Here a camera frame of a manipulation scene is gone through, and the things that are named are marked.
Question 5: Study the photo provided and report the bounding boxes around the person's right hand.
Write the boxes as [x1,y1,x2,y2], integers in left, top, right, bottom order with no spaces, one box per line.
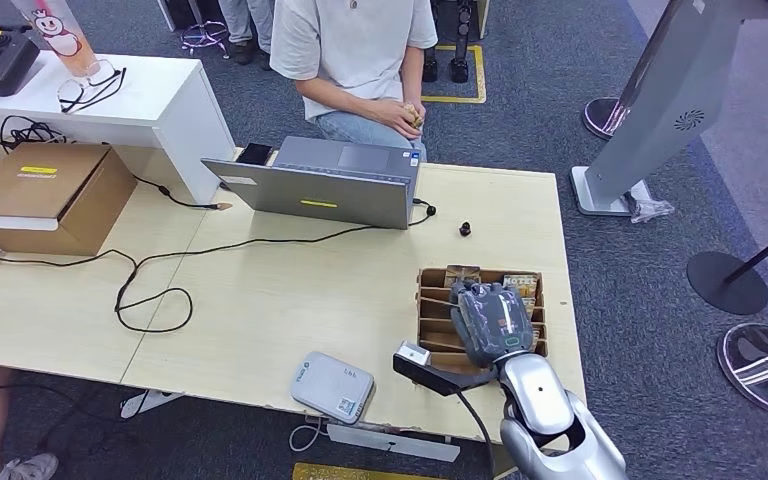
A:
[373,99,417,139]

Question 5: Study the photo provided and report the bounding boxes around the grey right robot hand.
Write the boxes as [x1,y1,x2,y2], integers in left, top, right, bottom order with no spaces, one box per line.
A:
[448,281,536,370]

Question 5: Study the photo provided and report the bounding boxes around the wooden card organizer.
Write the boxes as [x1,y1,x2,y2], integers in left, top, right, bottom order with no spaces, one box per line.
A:
[415,266,549,376]

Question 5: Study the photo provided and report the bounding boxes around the dark picture key card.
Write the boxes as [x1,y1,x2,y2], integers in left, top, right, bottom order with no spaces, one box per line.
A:
[444,264,481,288]

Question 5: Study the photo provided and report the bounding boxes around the grey card reader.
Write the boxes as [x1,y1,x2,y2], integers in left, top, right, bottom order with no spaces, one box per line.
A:
[289,351,376,426]

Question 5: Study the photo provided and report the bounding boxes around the grey laptop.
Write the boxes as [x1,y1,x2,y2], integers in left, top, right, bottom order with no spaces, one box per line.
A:
[200,135,422,231]

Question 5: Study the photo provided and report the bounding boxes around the black phone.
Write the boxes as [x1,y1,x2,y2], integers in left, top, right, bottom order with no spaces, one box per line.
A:
[234,142,275,167]

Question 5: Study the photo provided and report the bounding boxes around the white table foot bar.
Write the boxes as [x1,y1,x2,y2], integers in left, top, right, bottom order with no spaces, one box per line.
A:
[304,415,461,464]

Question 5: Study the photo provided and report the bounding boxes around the pink tinted chrome base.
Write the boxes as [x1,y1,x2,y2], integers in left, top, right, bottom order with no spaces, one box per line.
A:
[581,96,630,142]

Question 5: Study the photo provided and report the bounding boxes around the clear plastic bag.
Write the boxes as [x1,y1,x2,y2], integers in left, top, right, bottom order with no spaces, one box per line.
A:
[624,192,675,225]

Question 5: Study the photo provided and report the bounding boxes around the yellow floor tape strip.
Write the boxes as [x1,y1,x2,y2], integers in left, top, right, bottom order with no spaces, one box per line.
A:
[291,462,452,480]

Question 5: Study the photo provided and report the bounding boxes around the black stanchion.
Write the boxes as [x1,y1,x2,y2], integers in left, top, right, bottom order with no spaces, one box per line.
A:
[686,217,768,317]

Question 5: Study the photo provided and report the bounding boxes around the silver kiosk stand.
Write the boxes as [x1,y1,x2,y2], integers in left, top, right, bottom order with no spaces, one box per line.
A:
[569,0,768,218]

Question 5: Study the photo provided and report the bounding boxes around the chrome stanchion base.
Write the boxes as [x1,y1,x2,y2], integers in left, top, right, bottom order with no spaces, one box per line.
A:
[717,322,768,417]

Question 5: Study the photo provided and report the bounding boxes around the black rimmed glasses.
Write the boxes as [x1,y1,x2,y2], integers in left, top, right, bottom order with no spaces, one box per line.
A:
[57,59,128,115]

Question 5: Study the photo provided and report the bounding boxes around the white table leg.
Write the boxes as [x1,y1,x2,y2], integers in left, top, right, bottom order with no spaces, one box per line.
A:
[119,389,185,420]

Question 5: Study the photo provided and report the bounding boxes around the brown cardboard box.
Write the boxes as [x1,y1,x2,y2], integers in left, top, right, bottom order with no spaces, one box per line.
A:
[0,142,138,258]

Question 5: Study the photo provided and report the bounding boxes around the black camera bracket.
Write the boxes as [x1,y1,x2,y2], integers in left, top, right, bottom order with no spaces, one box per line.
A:
[392,354,499,397]

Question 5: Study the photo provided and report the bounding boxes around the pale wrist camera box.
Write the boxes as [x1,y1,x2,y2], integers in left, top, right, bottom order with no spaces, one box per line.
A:
[398,341,433,368]

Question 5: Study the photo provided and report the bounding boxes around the long black power cable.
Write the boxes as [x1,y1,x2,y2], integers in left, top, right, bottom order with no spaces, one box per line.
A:
[0,197,438,335]

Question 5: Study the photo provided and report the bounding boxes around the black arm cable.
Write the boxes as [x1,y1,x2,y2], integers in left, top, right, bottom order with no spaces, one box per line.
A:
[453,390,498,480]

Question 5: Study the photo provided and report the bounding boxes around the white card reader cable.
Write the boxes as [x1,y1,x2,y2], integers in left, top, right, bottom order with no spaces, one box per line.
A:
[289,418,327,454]

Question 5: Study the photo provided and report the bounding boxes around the short black cable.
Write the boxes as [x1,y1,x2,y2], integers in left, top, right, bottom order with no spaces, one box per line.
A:
[133,175,233,212]

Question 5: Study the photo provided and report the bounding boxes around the black cable bundle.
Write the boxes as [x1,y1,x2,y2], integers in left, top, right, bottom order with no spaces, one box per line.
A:
[0,115,71,155]

